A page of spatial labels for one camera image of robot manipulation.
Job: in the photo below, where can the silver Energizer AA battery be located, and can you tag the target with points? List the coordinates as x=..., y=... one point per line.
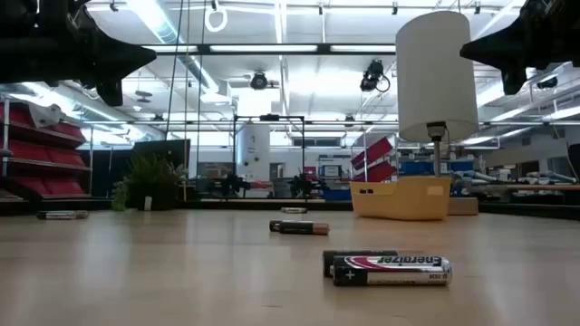
x=399, y=276

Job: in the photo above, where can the black aluminium table frame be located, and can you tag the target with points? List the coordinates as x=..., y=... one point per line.
x=68, y=204

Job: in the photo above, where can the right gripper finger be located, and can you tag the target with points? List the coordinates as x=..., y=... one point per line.
x=512, y=41
x=514, y=68

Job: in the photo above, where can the black metal stand frame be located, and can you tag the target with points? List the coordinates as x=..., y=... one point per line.
x=269, y=117

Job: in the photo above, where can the row of blue bins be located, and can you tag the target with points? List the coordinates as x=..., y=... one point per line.
x=412, y=167

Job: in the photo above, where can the white cylinder table lamp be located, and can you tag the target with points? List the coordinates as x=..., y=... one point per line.
x=435, y=77

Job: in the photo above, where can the tilted red bin rack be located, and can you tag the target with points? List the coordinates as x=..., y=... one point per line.
x=374, y=154

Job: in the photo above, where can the black overhead light bar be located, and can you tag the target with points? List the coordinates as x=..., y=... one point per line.
x=204, y=48

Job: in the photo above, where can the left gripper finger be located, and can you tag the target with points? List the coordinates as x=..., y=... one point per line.
x=113, y=52
x=111, y=77

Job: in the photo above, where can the wooden workbench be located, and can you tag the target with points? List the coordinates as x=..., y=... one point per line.
x=544, y=187

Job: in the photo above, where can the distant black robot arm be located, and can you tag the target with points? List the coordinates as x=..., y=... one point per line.
x=306, y=185
x=235, y=185

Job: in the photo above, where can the yellow plastic bin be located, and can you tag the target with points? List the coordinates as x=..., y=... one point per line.
x=399, y=204

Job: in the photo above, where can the black hanging camera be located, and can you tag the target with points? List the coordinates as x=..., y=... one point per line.
x=372, y=74

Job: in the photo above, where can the small potted green plant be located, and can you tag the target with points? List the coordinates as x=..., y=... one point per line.
x=151, y=181

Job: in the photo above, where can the shelf with red bins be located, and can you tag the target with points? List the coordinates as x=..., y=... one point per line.
x=27, y=151

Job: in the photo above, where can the round black ceiling fixture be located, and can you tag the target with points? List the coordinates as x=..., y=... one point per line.
x=259, y=81

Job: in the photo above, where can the blue crate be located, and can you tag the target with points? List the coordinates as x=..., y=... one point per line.
x=337, y=194

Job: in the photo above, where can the white cylindrical tank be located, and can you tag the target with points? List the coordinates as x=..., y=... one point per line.
x=253, y=149

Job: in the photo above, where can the black copper-top AA battery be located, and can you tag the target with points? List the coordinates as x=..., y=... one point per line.
x=303, y=228

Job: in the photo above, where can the white plastic cover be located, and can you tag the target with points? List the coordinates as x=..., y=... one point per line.
x=45, y=115

